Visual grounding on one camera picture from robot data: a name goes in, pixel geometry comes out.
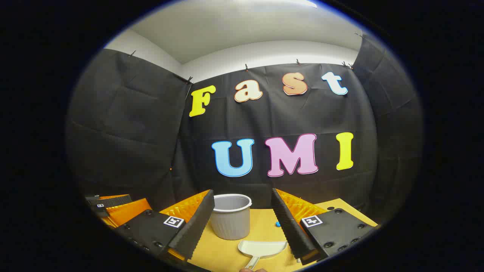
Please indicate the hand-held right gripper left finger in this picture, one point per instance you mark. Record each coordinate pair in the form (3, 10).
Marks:
(196, 226)

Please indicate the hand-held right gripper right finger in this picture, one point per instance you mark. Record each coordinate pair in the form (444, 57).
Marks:
(289, 226)

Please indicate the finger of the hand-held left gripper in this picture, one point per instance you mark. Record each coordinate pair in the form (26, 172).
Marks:
(113, 201)
(128, 213)

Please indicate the grey plastic dustpan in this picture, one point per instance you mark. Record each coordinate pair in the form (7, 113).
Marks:
(264, 249)

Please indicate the grey plastic garbage bin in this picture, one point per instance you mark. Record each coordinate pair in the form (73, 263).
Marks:
(230, 223)

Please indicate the wooden desktop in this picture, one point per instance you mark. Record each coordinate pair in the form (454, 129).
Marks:
(227, 253)

